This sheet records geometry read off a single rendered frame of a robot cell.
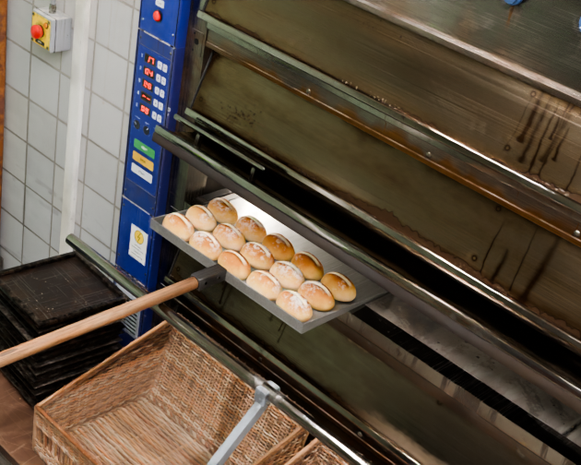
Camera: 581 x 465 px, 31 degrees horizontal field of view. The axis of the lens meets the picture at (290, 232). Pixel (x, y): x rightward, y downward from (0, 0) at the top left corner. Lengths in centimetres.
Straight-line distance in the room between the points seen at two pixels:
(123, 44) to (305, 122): 68
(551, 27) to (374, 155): 54
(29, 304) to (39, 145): 66
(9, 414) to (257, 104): 112
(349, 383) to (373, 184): 53
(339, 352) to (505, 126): 79
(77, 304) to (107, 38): 74
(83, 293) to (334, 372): 78
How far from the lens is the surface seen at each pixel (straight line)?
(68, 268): 310
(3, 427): 300
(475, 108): 217
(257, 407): 227
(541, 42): 208
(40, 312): 292
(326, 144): 245
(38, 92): 335
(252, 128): 259
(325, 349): 265
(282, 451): 269
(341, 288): 254
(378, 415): 258
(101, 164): 315
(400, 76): 227
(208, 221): 272
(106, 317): 234
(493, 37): 214
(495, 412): 237
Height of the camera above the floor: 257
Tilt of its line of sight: 30 degrees down
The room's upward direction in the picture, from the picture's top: 11 degrees clockwise
